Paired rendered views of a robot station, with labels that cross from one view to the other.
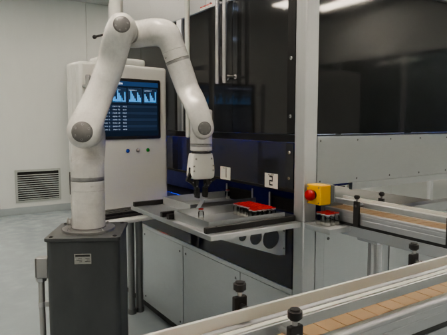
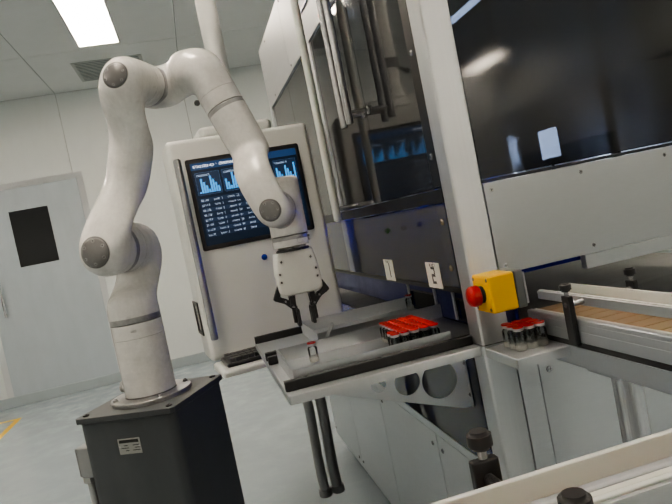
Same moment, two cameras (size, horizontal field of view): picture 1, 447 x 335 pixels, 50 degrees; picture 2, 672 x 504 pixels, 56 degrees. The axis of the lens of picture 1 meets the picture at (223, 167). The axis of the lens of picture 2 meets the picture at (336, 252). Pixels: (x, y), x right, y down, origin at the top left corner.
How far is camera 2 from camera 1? 0.71 m
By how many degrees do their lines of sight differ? 21
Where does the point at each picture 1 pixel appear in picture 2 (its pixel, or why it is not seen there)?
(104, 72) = (117, 154)
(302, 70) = (426, 69)
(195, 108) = (248, 180)
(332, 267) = (572, 422)
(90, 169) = (127, 306)
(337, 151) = (536, 203)
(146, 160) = not seen: hidden behind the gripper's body
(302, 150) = (456, 214)
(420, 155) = not seen: outside the picture
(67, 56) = not seen: hidden behind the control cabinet
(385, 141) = (651, 161)
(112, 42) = (112, 107)
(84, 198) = (126, 351)
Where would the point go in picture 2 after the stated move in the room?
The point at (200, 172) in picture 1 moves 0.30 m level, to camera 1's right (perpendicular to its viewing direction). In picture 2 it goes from (293, 283) to (424, 261)
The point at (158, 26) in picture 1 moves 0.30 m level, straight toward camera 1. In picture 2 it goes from (180, 63) to (103, 29)
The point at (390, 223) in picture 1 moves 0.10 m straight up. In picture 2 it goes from (628, 336) to (616, 274)
